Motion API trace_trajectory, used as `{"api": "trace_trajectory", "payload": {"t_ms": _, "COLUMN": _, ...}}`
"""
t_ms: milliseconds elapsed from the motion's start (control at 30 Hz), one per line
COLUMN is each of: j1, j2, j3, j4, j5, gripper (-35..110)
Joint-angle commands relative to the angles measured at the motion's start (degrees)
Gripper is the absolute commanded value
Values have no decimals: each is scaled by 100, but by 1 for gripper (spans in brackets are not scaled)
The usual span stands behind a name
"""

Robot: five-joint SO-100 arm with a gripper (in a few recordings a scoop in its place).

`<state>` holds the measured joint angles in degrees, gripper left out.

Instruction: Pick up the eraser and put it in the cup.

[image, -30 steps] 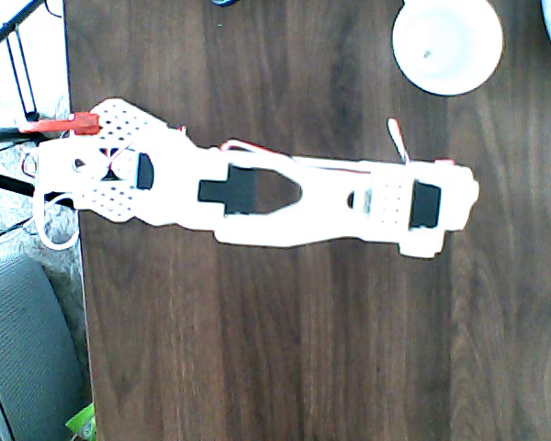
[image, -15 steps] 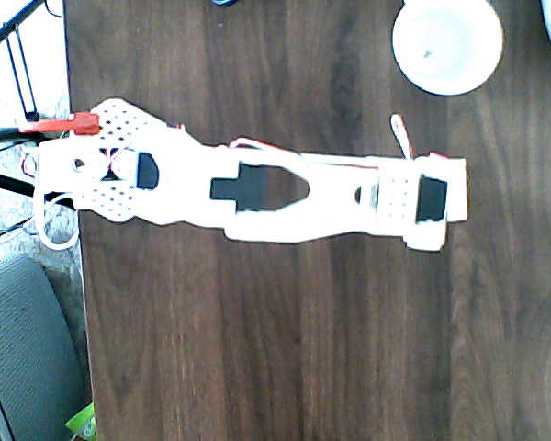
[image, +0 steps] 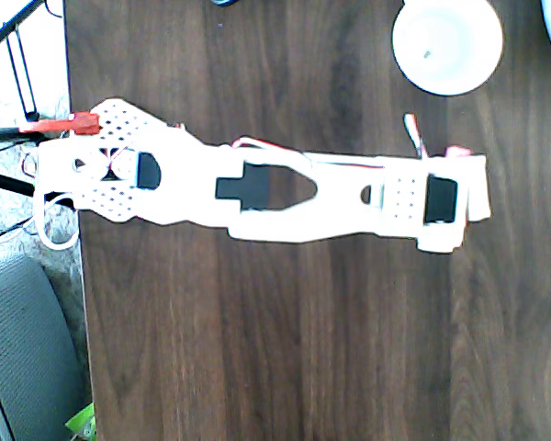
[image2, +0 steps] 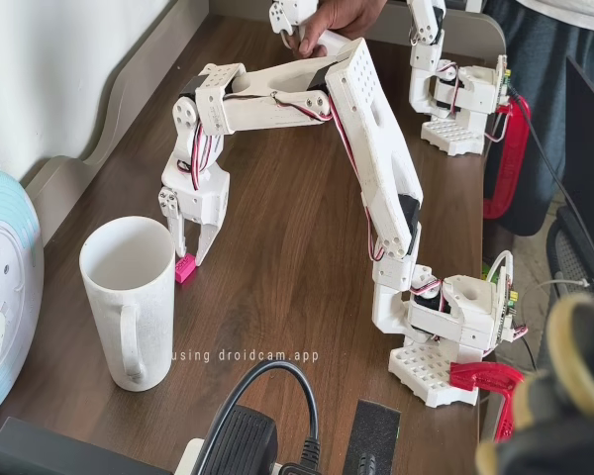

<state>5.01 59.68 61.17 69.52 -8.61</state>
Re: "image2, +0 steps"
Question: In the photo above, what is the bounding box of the pink eraser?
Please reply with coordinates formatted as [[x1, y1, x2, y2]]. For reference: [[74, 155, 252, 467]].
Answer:
[[174, 252, 198, 285]]

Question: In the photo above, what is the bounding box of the white leader arm handle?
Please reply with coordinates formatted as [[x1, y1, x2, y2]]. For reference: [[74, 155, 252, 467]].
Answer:
[[267, 0, 363, 56]]

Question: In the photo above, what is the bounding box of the person's hand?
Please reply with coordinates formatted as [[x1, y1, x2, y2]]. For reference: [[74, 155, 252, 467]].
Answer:
[[283, 0, 391, 59]]

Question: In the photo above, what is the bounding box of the white mug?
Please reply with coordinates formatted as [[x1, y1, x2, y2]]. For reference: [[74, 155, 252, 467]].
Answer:
[[78, 215, 178, 394]]

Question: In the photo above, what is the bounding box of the round white and blue device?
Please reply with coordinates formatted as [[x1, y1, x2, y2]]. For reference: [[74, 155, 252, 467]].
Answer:
[[0, 165, 47, 428]]

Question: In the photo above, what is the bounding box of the black power adapter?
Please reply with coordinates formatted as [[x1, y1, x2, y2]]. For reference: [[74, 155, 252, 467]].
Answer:
[[201, 404, 280, 475]]

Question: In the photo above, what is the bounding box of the black foam block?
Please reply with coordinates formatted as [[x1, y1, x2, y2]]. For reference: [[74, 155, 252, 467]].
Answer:
[[343, 398, 403, 475]]

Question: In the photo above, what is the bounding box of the black flat box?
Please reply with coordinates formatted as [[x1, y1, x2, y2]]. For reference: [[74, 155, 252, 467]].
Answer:
[[0, 416, 175, 475]]

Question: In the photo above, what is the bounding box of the red clamp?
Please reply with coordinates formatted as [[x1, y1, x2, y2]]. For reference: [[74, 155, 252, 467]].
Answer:
[[448, 360, 527, 444], [481, 93, 533, 222]]

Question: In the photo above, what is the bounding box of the mesh office chair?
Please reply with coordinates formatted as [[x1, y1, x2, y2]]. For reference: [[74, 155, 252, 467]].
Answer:
[[545, 204, 594, 300]]

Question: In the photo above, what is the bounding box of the person in dark clothes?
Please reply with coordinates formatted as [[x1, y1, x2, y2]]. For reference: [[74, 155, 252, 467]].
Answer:
[[483, 0, 594, 235]]

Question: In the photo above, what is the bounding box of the blurry black and yellow object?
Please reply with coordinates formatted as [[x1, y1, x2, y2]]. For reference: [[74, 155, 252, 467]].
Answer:
[[473, 293, 594, 475]]

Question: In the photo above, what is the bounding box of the black monitor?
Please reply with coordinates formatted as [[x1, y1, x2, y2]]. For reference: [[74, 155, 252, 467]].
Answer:
[[562, 52, 594, 281]]

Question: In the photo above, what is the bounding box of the red and white servo cable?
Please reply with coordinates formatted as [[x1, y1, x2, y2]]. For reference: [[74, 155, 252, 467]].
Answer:
[[187, 93, 219, 192]]

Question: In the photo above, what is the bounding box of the thick black power cable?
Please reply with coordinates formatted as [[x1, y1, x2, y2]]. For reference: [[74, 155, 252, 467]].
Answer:
[[216, 359, 322, 475]]

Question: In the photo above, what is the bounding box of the white usb cable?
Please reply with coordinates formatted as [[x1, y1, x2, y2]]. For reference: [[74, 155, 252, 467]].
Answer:
[[533, 278, 591, 289]]

